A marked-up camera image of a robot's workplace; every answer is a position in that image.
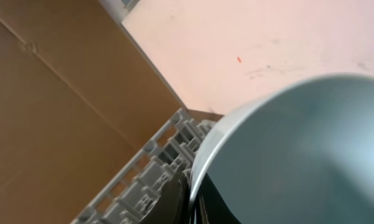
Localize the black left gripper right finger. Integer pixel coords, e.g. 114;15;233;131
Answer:
194;174;241;224

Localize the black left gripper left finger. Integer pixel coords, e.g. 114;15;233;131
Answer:
140;164;189;224

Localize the blue bowl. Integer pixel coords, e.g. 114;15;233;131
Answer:
188;73;374;223

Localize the grey dish rack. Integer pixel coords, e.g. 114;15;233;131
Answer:
71;108;220;224

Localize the brown cardboard panel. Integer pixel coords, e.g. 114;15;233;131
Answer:
0;0;180;223

